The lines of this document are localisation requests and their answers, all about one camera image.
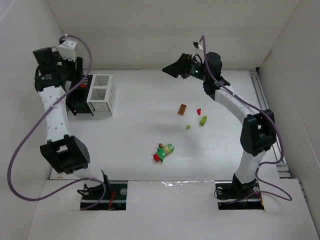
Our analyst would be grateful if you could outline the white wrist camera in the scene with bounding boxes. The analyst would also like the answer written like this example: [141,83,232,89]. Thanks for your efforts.
[192,40,203,52]
[57,40,78,62]

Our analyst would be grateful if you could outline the green red lego cluster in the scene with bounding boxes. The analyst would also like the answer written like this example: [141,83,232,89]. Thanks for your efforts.
[153,143,175,163]

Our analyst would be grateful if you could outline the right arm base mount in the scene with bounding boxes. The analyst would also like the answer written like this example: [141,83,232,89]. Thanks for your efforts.
[213,175,264,210]

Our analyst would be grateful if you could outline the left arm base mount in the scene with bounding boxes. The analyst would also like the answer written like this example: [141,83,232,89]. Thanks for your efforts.
[77,171,128,211]

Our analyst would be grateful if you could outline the aluminium rail right side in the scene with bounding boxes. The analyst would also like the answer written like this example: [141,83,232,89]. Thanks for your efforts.
[249,69,292,179]

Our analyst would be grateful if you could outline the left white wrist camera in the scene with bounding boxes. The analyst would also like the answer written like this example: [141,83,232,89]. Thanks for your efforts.
[57,40,78,62]

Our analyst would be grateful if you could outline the brown lego brick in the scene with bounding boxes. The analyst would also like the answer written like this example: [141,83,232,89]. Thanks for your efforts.
[177,104,187,116]

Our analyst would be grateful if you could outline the white slatted container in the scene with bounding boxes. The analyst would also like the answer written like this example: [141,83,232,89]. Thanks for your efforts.
[86,74,117,115]

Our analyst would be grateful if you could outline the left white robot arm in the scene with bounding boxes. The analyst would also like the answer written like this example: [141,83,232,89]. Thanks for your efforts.
[33,47,98,181]

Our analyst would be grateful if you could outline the lime curved lego brick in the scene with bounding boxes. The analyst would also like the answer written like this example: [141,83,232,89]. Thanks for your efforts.
[199,116,208,127]

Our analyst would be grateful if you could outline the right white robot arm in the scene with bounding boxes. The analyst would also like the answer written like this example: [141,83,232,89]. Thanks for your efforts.
[162,52,276,200]

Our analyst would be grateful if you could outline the black slatted container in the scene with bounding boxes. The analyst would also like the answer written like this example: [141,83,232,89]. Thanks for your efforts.
[65,74,94,116]

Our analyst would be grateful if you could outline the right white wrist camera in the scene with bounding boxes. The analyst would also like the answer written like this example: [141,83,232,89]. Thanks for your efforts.
[192,40,203,52]

